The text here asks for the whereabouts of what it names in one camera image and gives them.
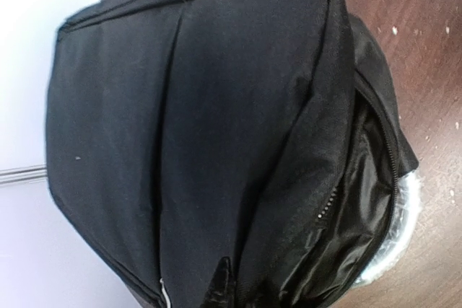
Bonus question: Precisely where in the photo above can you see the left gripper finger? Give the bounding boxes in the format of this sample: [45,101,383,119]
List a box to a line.
[200,257,235,308]

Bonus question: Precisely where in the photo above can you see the black student backpack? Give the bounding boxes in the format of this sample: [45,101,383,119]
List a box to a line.
[45,0,421,307]

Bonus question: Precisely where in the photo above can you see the left aluminium corner post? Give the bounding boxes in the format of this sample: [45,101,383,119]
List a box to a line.
[0,165,47,187]

